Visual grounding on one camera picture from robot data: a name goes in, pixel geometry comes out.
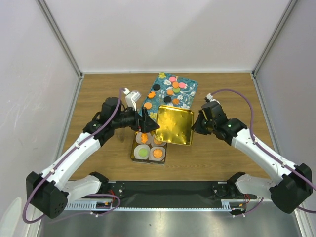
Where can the green sandwich cookie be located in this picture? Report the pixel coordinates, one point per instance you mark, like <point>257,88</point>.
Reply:
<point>143,153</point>

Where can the tan embossed sandwich biscuit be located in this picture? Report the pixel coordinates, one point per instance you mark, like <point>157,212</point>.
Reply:
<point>158,142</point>

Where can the aluminium frame post right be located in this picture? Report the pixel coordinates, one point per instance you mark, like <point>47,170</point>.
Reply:
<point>285,15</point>

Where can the pink round cookie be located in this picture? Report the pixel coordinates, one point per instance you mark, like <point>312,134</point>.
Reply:
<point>172,79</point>
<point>182,85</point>

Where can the aluminium frame post left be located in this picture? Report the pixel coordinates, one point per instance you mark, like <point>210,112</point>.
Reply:
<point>59,35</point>

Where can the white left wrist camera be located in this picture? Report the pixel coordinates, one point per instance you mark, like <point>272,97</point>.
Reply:
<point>131,98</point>

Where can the orange swirl cookie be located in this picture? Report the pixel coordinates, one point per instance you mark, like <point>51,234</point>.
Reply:
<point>175,101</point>

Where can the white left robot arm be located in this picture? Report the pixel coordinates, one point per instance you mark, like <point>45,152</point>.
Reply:
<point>51,190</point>

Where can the aluminium frame post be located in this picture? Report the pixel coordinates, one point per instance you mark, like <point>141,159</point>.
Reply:
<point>59,35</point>
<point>285,15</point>

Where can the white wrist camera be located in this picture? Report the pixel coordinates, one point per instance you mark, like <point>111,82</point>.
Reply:
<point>210,98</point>
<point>131,98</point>

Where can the gold tin lid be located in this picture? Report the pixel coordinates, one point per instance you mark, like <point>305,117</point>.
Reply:
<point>175,125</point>

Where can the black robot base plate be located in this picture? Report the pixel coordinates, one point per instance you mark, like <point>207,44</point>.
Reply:
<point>174,190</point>

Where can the black sandwich cookie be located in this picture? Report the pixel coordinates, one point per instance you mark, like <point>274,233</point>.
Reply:
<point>167,99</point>
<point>156,87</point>

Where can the blue floral serving tray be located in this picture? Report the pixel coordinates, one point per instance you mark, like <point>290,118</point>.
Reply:
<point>185,95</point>

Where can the pink round cookie right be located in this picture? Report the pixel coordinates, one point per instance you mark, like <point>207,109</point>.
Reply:
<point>182,85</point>

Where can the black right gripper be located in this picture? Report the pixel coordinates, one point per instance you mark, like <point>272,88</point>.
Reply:
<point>196,127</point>

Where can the gold cookie tin box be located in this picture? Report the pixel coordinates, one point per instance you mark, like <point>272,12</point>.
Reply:
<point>132,157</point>

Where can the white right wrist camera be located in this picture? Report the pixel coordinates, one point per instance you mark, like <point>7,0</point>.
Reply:
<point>210,98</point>

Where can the white paper cupcake liner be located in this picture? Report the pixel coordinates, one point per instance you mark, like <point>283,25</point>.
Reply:
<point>138,138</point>
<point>154,145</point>
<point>137,148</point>
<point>151,157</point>

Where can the black sandwich cookie upper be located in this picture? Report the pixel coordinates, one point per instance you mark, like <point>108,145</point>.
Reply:
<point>156,87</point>

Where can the orange fish shaped cookie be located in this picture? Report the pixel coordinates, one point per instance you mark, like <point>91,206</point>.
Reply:
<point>144,138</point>

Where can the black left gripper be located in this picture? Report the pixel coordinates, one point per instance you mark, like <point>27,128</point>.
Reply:
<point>147,124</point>

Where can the orange round cookie top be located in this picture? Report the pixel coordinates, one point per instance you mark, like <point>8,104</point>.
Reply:
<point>175,84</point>

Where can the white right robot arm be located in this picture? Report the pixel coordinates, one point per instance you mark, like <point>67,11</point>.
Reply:
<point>288,185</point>

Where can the green round cookie upper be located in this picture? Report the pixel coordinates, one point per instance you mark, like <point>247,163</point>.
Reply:
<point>176,90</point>

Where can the tan round biscuit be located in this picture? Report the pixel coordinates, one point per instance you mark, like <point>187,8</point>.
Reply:
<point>148,105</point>
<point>157,153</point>

